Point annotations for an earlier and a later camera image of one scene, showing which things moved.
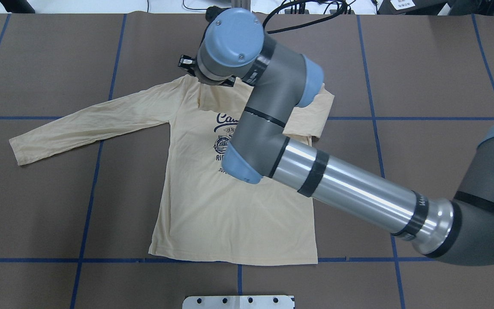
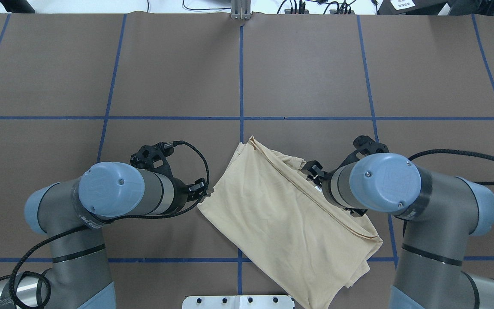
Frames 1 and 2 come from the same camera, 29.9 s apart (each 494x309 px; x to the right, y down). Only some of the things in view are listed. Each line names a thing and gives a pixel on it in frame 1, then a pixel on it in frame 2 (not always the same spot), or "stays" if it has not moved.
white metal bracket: x=239 y=302 stays
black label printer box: x=411 y=7 stays
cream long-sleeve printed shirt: x=202 y=210 to x=286 y=228
